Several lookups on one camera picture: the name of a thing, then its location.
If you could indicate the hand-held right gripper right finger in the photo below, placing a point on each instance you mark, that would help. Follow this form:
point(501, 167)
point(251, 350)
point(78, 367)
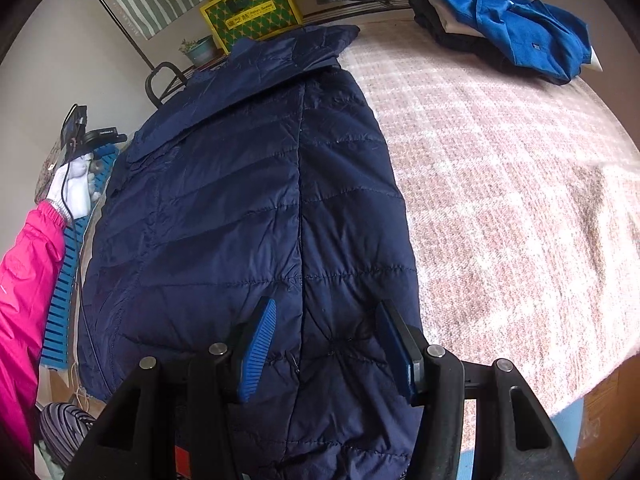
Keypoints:
point(396, 350)

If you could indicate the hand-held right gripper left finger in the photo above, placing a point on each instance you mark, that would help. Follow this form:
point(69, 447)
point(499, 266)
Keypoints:
point(256, 350)

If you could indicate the navy quilted jacket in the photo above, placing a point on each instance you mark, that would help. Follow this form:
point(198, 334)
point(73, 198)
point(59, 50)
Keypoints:
point(240, 185)

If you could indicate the person's left forearm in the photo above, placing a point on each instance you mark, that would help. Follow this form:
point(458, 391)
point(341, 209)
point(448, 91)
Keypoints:
point(25, 310)

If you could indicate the person's left hand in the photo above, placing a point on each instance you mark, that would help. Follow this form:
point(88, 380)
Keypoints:
point(74, 185)

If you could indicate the black metal rack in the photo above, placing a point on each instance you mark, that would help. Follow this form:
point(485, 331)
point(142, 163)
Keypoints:
point(165, 80)

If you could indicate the small potted plant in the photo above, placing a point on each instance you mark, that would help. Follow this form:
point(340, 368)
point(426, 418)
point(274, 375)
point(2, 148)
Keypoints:
point(200, 50)

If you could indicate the pink plaid blanket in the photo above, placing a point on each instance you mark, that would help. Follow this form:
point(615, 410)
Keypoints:
point(500, 185)

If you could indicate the striped slipper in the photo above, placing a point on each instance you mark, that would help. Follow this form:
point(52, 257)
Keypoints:
point(65, 430)

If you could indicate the yellow green patterned bag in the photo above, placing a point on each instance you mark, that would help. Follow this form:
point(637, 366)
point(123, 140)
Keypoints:
point(252, 7)

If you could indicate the cardboard box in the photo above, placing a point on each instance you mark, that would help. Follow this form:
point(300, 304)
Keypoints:
point(607, 405)

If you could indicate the black folded garment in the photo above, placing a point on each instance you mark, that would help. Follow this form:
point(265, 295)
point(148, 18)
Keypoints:
point(450, 35)

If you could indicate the white folded garment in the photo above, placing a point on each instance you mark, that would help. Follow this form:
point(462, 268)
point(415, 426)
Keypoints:
point(452, 22)

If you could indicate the blue folded shirt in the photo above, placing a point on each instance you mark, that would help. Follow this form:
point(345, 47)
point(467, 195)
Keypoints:
point(520, 20)

